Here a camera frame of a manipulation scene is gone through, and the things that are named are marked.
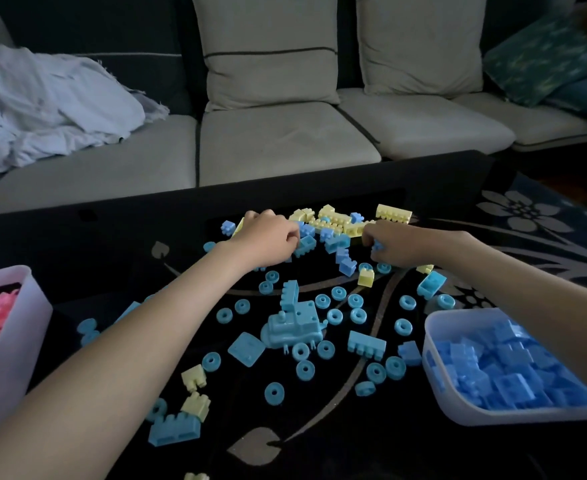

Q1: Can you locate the person's left hand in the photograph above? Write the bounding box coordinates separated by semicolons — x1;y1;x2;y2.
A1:
225;209;302;271

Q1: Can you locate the person's right hand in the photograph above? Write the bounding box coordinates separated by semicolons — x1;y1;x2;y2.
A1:
361;219;474;269

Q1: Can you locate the pile of colorful blocks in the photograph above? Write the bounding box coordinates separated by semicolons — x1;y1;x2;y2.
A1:
75;203;457;480

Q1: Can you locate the person's left forearm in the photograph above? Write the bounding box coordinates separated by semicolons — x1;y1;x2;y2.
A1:
0;242;254;480

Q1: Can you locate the person's right forearm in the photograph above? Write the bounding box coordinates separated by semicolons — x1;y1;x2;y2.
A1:
438;229;587;411

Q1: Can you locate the grey sofa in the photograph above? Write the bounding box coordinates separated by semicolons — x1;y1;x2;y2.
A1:
0;0;587;218

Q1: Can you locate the beige back cushion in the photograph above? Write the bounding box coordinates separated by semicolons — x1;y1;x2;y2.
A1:
191;0;341;113
354;0;488;98

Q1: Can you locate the black glass coffee table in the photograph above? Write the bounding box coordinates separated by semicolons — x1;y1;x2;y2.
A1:
0;149;587;480

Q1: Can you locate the teal patterned cushion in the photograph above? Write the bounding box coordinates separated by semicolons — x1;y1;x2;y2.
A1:
482;12;587;108

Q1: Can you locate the blue cushion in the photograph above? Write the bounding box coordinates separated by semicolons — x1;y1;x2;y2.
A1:
543;77;587;121

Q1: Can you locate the crumpled white cloth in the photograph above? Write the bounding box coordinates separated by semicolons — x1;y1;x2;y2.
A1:
0;42;170;173

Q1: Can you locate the dark back cushion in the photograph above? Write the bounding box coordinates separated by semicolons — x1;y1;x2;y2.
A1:
0;0;194;117

